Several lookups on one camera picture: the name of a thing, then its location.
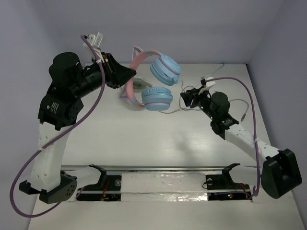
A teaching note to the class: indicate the pink blue cat-ear headphones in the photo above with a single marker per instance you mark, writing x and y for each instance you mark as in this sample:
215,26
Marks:
164,73

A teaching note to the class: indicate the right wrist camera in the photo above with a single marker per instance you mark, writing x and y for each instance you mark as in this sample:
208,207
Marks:
207,82

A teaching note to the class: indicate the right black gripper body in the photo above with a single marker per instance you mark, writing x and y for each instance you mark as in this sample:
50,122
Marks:
202,100

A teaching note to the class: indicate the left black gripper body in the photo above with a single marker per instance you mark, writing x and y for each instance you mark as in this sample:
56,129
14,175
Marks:
110,72

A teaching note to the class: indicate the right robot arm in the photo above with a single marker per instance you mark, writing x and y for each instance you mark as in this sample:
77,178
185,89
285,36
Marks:
276,170

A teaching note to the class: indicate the white foil-taped block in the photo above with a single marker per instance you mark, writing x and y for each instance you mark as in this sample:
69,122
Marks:
163,187

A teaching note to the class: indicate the teal earbuds with cable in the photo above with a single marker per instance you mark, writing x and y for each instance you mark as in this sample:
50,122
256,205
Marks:
200,71

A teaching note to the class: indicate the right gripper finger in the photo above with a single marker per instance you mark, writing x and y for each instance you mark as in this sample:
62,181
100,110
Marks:
187,98
193,91

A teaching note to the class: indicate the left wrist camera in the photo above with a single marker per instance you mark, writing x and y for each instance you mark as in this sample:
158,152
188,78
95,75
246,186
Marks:
95,40

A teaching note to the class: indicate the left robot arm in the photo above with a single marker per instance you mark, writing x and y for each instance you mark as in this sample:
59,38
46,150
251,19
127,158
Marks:
58,113

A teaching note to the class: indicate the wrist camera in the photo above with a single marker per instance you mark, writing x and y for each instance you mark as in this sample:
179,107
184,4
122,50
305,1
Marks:
95,40
207,82

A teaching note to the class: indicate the aluminium rail frame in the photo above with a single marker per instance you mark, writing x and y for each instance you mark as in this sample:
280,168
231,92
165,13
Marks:
162,168

